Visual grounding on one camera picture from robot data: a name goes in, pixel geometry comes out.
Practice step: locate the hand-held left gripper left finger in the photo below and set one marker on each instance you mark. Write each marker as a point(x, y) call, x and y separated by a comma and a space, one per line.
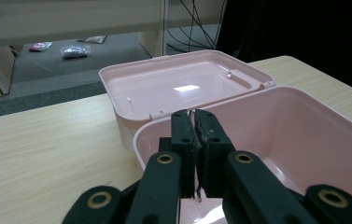
point(164, 183)

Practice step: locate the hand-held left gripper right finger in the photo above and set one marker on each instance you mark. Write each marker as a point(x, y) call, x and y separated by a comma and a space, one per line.
point(245, 186)

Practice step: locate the pink storage box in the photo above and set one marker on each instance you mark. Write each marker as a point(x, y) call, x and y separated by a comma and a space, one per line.
point(288, 130)

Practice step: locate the clear plastic bag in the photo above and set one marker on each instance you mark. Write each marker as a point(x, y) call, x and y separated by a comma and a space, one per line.
point(74, 51)

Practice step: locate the silver packet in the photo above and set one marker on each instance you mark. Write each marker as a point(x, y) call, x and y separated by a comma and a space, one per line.
point(94, 39)

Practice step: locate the black curtain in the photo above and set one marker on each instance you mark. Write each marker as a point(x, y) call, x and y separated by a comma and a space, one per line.
point(304, 31)

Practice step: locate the pink packet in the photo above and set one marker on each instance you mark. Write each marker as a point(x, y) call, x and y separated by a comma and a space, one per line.
point(39, 46)

